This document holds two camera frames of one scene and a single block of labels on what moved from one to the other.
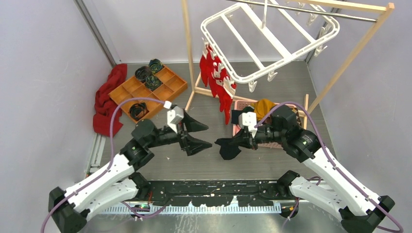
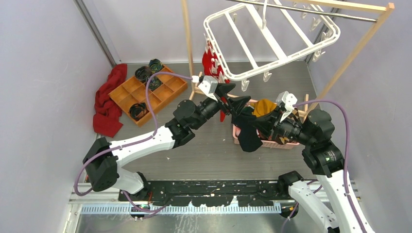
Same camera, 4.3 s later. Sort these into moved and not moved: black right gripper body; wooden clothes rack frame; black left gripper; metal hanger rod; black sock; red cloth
Moved: black right gripper body; black sock; black left gripper
Not moved: wooden clothes rack frame; metal hanger rod; red cloth
